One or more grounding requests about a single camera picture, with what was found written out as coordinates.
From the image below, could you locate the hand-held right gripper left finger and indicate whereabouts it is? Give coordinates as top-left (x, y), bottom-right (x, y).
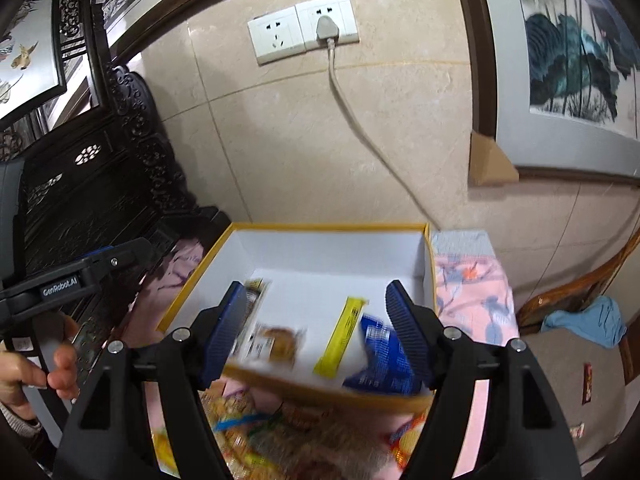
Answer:
top-left (52, 282), bottom-right (249, 480)

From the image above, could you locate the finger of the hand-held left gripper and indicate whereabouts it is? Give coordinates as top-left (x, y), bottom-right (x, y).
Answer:
top-left (0, 238), bottom-right (157, 328)

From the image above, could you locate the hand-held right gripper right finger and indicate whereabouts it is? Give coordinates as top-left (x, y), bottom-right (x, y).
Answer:
top-left (385, 280), bottom-right (583, 480)

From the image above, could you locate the blue snack packet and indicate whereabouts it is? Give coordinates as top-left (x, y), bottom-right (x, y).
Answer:
top-left (342, 312), bottom-right (432, 399)

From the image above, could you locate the black and white snack packet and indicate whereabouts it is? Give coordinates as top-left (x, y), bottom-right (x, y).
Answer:
top-left (244, 280), bottom-right (272, 322)

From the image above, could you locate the small cookie packet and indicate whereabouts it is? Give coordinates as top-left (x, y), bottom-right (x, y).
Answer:
top-left (249, 324), bottom-right (307, 367)

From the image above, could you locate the yellow stick snack packet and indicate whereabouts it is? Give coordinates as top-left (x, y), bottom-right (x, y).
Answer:
top-left (313, 296), bottom-right (367, 379)

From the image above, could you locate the yellow cardboard box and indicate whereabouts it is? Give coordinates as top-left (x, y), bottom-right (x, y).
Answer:
top-left (157, 222), bottom-right (441, 416)

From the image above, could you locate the pile of assorted snack packets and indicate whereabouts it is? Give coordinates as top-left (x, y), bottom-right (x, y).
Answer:
top-left (150, 382), bottom-right (432, 480)

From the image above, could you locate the person's left forearm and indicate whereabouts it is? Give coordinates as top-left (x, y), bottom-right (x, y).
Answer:
top-left (0, 400), bottom-right (45, 438)

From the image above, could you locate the person's left hand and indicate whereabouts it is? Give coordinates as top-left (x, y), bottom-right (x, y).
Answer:
top-left (0, 312), bottom-right (81, 407)

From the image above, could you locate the pink floral blanket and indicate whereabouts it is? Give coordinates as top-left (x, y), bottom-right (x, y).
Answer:
top-left (135, 230), bottom-right (521, 480)

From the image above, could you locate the dark carved wooden furniture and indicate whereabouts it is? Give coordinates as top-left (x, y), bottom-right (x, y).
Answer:
top-left (0, 0), bottom-right (232, 321)

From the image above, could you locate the grey seat cushion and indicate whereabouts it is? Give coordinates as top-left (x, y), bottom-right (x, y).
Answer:
top-left (492, 327), bottom-right (640, 473)

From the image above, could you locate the wooden chair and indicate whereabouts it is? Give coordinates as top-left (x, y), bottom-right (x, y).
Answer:
top-left (515, 225), bottom-right (640, 386)

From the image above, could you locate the framed bird painting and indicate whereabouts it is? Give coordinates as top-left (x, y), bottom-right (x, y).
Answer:
top-left (0, 0), bottom-right (69, 122)

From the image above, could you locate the blue cloth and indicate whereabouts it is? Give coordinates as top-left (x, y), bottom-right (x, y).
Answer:
top-left (542, 296), bottom-right (627, 349)

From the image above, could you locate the cardboard corner protector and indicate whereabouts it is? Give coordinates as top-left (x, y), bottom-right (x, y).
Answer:
top-left (467, 130), bottom-right (521, 187)

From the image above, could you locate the small red snack packet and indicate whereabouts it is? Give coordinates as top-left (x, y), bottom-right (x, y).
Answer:
top-left (581, 362), bottom-right (595, 406)

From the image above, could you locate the grey power plug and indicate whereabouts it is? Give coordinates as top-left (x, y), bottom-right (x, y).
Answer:
top-left (314, 16), bottom-right (341, 44)

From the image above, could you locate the framed landscape picture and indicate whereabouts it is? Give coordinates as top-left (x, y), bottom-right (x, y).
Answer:
top-left (450, 0), bottom-right (640, 182)

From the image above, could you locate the grey power cable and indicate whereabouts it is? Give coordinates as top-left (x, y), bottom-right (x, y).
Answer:
top-left (326, 40), bottom-right (442, 232)

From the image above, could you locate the white wall socket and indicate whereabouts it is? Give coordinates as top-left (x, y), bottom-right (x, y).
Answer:
top-left (247, 5), bottom-right (307, 65)
top-left (295, 0), bottom-right (360, 52)

